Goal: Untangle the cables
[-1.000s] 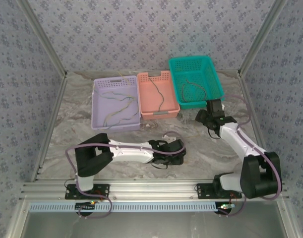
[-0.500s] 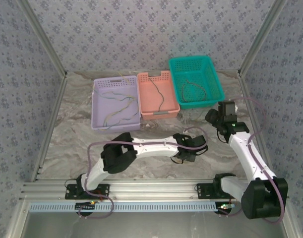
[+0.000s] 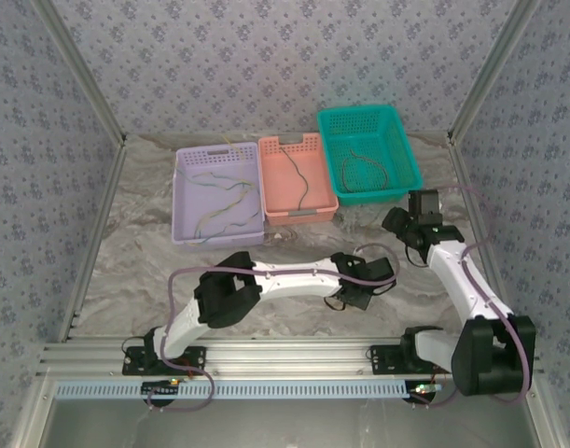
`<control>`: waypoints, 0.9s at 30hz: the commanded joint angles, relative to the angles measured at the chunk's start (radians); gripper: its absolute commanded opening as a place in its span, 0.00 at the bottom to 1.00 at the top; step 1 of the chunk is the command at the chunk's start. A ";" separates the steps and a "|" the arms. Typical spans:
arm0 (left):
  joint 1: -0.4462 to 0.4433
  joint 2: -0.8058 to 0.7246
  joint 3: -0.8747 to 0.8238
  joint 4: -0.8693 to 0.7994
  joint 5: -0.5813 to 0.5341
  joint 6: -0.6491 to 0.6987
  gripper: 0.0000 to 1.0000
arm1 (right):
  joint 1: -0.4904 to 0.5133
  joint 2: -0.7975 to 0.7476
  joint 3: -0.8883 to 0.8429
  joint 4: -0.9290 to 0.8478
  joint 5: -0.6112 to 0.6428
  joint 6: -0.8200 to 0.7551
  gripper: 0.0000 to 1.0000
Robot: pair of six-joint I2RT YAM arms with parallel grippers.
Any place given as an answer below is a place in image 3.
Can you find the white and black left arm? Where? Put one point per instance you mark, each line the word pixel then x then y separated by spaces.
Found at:
pixel 294 277

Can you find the light blue slotted duct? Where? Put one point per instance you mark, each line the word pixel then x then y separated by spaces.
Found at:
pixel 289 389

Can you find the aluminium front rail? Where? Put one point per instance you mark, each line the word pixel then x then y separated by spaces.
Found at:
pixel 289 357

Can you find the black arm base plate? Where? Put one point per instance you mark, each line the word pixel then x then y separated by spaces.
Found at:
pixel 196 361
pixel 382 359

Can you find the black controller board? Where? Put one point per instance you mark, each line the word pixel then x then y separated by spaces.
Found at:
pixel 156 391
pixel 420 394

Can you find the salmon pink plastic basket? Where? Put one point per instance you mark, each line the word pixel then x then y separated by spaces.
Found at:
pixel 280 186

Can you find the grey metal shelf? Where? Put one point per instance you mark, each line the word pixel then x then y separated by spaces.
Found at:
pixel 289 424

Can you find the lavender plastic basket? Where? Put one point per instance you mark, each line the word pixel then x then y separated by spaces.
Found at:
pixel 196 200

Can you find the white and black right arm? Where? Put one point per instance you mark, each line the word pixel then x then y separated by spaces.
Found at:
pixel 462 284

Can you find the teal plastic basket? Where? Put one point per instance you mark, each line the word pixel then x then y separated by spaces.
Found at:
pixel 364 135

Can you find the aluminium frame post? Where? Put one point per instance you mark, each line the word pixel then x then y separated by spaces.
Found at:
pixel 84 70
pixel 492 70

